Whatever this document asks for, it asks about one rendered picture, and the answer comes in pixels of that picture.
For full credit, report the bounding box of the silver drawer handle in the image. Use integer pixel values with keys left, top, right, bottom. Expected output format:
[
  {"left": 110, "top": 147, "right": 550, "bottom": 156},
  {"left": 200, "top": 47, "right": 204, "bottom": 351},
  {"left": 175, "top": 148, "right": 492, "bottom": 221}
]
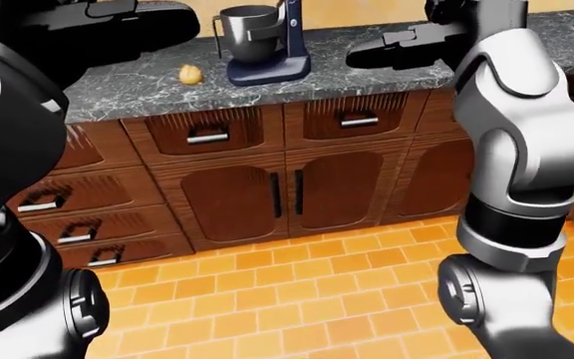
[
  {"left": 86, "top": 245, "right": 123, "bottom": 268},
  {"left": 185, "top": 124, "right": 231, "bottom": 147},
  {"left": 16, "top": 191, "right": 68, "bottom": 214},
  {"left": 57, "top": 221, "right": 95, "bottom": 245},
  {"left": 338, "top": 111, "right": 381, "bottom": 130}
]

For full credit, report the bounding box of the brown wooden drawer front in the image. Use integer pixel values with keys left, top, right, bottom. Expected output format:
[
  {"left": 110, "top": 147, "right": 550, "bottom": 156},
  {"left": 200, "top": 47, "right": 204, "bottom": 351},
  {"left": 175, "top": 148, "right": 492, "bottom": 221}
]
[
  {"left": 51, "top": 233, "right": 196, "bottom": 271},
  {"left": 281, "top": 91, "right": 431, "bottom": 150},
  {"left": 5, "top": 165, "right": 167, "bottom": 226},
  {"left": 19, "top": 203, "right": 182, "bottom": 248},
  {"left": 50, "top": 122, "right": 144, "bottom": 176},
  {"left": 121, "top": 105, "right": 285, "bottom": 158}
]

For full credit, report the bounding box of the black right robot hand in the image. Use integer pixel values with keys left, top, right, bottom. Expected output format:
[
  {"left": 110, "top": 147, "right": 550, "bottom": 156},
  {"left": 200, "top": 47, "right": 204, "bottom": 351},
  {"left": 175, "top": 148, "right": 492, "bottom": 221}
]
[{"left": 345, "top": 0, "right": 483, "bottom": 73}]

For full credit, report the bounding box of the brown wooden kitchen cabinet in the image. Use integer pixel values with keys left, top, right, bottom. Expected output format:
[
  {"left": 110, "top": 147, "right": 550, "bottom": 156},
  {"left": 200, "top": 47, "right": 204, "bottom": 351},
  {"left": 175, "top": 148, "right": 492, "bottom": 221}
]
[{"left": 5, "top": 87, "right": 480, "bottom": 271}]

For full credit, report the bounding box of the navy blue stand mixer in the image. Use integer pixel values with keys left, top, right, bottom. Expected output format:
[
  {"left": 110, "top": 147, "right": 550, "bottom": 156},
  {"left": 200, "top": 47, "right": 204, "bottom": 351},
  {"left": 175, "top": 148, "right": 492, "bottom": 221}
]
[{"left": 225, "top": 0, "right": 314, "bottom": 89}]

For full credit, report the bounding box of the black vertical door handle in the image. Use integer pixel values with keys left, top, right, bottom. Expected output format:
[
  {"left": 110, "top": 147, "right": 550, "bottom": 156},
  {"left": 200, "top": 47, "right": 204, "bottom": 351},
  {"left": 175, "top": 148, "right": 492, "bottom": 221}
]
[
  {"left": 293, "top": 169, "right": 306, "bottom": 216},
  {"left": 268, "top": 172, "right": 283, "bottom": 219}
]

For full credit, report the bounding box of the grey metal mixer bowl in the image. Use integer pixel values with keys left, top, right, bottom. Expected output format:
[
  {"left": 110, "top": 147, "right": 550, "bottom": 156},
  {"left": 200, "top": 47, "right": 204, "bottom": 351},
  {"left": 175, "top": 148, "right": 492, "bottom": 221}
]
[{"left": 211, "top": 4, "right": 289, "bottom": 65}]

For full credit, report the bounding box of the brown wooden cabinet door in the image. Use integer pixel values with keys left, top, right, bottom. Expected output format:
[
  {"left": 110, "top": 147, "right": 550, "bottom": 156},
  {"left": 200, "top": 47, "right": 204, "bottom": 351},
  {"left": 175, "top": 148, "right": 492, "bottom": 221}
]
[
  {"left": 150, "top": 150, "right": 289, "bottom": 252},
  {"left": 284, "top": 138, "right": 414, "bottom": 239},
  {"left": 380, "top": 133, "right": 478, "bottom": 226}
]

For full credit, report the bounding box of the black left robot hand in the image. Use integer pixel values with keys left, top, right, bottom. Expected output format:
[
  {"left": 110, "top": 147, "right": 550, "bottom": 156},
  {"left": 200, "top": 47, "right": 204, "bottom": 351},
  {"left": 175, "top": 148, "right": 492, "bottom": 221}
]
[{"left": 12, "top": 0, "right": 201, "bottom": 91}]

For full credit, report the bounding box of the small yellow potato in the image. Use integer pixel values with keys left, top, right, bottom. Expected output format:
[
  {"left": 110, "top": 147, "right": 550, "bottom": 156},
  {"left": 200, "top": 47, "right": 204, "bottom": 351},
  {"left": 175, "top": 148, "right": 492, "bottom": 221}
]
[{"left": 178, "top": 64, "right": 204, "bottom": 86}]

